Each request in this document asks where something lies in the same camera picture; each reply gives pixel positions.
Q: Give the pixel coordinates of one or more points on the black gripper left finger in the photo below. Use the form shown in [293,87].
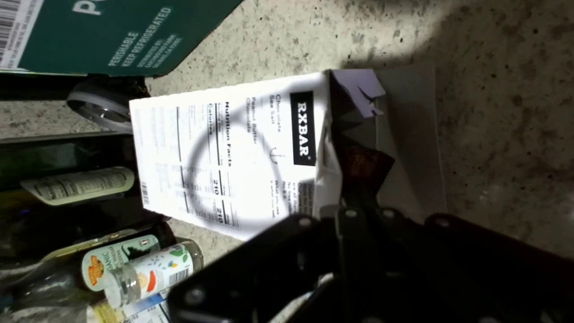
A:
[259,279]

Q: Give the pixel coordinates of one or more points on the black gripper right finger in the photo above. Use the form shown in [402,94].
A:
[447,272]

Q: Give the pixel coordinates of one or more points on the brown RXBAR packet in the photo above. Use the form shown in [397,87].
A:
[365,173]

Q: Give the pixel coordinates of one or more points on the white RXBAR box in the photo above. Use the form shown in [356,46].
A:
[241,159]

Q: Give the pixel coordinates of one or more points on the green carton box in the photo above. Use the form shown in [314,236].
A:
[114,38]

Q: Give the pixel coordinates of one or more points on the spice jar white label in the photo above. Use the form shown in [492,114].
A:
[153,274]

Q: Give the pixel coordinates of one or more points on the spice jar orange label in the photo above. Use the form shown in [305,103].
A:
[97,263]

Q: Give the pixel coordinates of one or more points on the dark green glass bottle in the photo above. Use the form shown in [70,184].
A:
[51,193]

